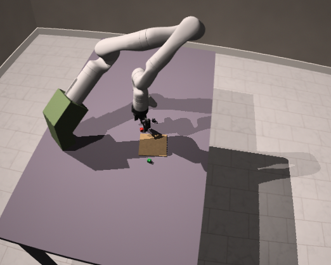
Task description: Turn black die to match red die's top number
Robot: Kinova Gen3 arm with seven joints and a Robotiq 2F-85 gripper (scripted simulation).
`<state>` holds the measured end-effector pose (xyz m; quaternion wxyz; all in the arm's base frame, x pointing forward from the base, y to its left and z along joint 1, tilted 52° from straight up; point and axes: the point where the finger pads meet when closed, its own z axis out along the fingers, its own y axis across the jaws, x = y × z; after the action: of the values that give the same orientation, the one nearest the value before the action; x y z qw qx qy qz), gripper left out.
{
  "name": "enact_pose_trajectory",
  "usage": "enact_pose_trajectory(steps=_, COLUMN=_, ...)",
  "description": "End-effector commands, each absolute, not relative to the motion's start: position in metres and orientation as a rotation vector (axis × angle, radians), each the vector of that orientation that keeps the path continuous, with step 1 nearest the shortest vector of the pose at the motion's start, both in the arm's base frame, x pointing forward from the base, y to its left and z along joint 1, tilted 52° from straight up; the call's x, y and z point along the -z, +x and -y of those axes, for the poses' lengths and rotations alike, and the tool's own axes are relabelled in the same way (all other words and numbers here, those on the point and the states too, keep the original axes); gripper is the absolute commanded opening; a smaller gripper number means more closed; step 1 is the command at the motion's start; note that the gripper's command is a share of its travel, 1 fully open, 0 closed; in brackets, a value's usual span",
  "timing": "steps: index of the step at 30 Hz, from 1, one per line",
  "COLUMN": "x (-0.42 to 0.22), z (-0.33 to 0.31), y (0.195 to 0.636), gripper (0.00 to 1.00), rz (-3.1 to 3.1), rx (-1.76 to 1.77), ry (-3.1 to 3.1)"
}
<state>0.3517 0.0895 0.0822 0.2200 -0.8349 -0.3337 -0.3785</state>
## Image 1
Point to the brown flat mat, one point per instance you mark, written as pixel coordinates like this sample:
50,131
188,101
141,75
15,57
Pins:
153,145

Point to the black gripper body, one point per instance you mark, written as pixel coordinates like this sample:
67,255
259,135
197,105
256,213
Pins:
142,114

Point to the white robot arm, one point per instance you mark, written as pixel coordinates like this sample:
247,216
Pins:
170,39

